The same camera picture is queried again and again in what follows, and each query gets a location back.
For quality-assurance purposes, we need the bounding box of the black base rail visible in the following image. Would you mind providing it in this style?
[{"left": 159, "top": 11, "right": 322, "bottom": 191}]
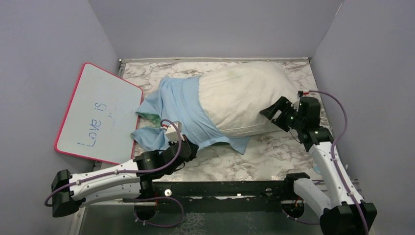
[{"left": 133, "top": 181, "right": 305, "bottom": 217}]

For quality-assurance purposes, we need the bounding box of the green patterned pillowcase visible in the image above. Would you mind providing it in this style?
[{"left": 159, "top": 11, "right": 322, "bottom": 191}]
[{"left": 136, "top": 112, "right": 161, "bottom": 123}]

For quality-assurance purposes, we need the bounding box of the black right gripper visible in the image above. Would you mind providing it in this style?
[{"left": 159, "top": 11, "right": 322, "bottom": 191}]
[{"left": 260, "top": 96, "right": 305, "bottom": 132}]

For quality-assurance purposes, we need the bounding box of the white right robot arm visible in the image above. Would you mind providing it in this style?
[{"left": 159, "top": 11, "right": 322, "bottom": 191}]
[{"left": 259, "top": 96, "right": 377, "bottom": 235}]

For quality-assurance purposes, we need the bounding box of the aluminium table edge frame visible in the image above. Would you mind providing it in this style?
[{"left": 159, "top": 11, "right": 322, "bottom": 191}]
[{"left": 118, "top": 57, "right": 311, "bottom": 64}]

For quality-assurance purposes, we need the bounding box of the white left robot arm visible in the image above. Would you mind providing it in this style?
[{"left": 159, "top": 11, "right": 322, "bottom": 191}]
[{"left": 45, "top": 140, "right": 199, "bottom": 218}]

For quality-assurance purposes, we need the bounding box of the light blue pillowcase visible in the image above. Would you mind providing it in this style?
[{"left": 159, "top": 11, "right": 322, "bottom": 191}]
[{"left": 131, "top": 76, "right": 250, "bottom": 154}]

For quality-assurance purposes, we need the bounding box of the small blue white packet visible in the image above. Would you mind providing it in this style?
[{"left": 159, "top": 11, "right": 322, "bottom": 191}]
[{"left": 312, "top": 162, "right": 322, "bottom": 175}]

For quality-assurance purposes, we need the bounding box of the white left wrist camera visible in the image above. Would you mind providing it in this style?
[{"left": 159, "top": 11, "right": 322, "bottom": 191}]
[{"left": 161, "top": 121, "right": 184, "bottom": 143}]

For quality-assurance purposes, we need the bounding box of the pink framed whiteboard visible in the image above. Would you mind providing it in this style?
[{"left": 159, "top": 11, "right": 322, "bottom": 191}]
[{"left": 55, "top": 63, "right": 143, "bottom": 164}]

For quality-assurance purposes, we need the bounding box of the white pillow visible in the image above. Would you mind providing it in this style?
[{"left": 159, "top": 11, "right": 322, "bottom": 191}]
[{"left": 199, "top": 62, "right": 297, "bottom": 137}]

